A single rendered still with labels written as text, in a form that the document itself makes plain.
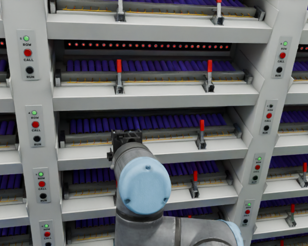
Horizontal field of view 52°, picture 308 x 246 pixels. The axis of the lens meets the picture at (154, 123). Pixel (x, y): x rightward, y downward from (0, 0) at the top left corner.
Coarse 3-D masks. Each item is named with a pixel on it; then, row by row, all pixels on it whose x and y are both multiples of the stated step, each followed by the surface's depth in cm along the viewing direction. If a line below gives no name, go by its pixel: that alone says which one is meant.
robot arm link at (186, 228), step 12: (180, 228) 57; (192, 228) 57; (204, 228) 57; (216, 228) 57; (228, 228) 58; (180, 240) 56; (192, 240) 56; (204, 240) 54; (216, 240) 53; (228, 240) 55; (240, 240) 56
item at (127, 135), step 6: (120, 132) 76; (126, 132) 78; (132, 132) 75; (138, 132) 75; (114, 138) 74; (120, 138) 75; (126, 138) 69; (132, 138) 69; (138, 138) 69; (114, 144) 74; (120, 144) 74; (114, 150) 74
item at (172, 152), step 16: (64, 128) 101; (240, 128) 108; (64, 144) 93; (144, 144) 99; (160, 144) 100; (176, 144) 101; (192, 144) 102; (208, 144) 103; (224, 144) 104; (240, 144) 104; (64, 160) 90; (80, 160) 92; (96, 160) 93; (160, 160) 99; (176, 160) 100; (192, 160) 102; (208, 160) 103
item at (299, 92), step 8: (304, 48) 112; (296, 56) 113; (304, 56) 114; (296, 64) 109; (304, 64) 110; (296, 72) 104; (304, 72) 105; (296, 80) 103; (304, 80) 104; (288, 88) 97; (296, 88) 101; (304, 88) 101; (288, 96) 99; (296, 96) 99; (304, 96) 100
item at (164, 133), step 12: (108, 132) 98; (144, 132) 100; (156, 132) 101; (168, 132) 102; (180, 132) 103; (192, 132) 104; (204, 132) 105; (216, 132) 107; (228, 132) 107; (84, 144) 95
